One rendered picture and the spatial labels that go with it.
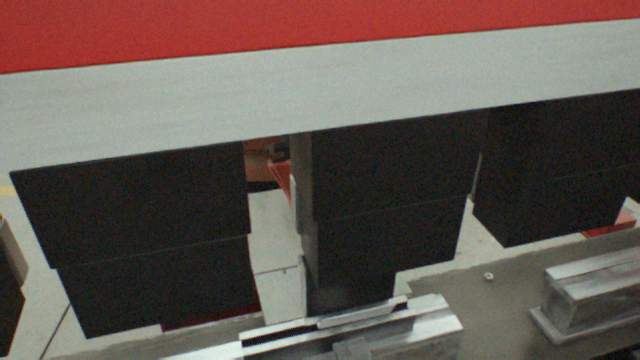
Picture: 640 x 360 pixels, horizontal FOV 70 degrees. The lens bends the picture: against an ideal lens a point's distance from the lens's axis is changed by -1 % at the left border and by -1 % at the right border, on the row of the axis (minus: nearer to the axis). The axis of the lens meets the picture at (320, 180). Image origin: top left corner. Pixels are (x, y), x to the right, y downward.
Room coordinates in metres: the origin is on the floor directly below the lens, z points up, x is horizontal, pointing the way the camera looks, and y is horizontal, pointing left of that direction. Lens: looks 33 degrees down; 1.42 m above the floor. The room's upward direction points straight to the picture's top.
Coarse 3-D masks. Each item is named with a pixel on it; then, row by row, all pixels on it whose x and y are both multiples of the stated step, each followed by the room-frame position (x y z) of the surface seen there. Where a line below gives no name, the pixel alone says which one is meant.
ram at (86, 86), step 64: (0, 0) 0.25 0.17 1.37; (64, 0) 0.26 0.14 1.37; (128, 0) 0.27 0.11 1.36; (192, 0) 0.28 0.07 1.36; (256, 0) 0.29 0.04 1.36; (320, 0) 0.30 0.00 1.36; (384, 0) 0.31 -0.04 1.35; (448, 0) 0.33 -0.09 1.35; (512, 0) 0.34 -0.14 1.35; (576, 0) 0.36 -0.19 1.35; (0, 64) 0.25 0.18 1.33; (64, 64) 0.26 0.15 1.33; (128, 64) 0.27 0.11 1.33; (192, 64) 0.28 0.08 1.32; (256, 64) 0.29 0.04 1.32; (320, 64) 0.30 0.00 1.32; (384, 64) 0.31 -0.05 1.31; (448, 64) 0.33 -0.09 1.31; (512, 64) 0.34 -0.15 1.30; (576, 64) 0.36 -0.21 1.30; (0, 128) 0.25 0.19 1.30; (64, 128) 0.25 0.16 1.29; (128, 128) 0.26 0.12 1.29; (192, 128) 0.28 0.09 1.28; (256, 128) 0.29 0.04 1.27; (320, 128) 0.30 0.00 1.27
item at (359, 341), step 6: (336, 342) 0.32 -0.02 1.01; (342, 342) 0.32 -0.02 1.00; (348, 342) 0.32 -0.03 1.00; (354, 342) 0.32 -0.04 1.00; (360, 342) 0.32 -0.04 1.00; (366, 342) 0.32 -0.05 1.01; (336, 348) 0.31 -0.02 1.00; (342, 348) 0.31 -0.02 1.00; (348, 348) 0.31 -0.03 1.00; (354, 348) 0.31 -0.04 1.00; (360, 348) 0.31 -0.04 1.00; (366, 348) 0.31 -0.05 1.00; (336, 354) 0.30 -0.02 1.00; (342, 354) 0.30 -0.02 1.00; (348, 354) 0.30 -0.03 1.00; (354, 354) 0.30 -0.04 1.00; (360, 354) 0.30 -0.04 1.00; (366, 354) 0.30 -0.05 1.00
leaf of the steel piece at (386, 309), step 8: (392, 304) 0.35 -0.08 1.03; (360, 312) 0.34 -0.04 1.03; (368, 312) 0.34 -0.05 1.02; (376, 312) 0.35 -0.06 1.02; (384, 312) 0.35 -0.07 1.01; (328, 320) 0.33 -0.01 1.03; (336, 320) 0.33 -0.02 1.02; (344, 320) 0.34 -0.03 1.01; (352, 320) 0.34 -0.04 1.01; (320, 328) 0.34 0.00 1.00
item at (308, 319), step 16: (304, 256) 0.35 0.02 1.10; (304, 272) 0.33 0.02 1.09; (304, 288) 0.33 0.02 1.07; (336, 288) 0.34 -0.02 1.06; (352, 288) 0.34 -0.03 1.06; (368, 288) 0.35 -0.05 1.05; (384, 288) 0.35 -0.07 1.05; (304, 304) 0.34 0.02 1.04; (320, 304) 0.33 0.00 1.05; (336, 304) 0.34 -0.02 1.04; (352, 304) 0.34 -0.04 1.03; (368, 304) 0.36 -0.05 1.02; (384, 304) 0.36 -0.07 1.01; (304, 320) 0.34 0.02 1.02; (320, 320) 0.34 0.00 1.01
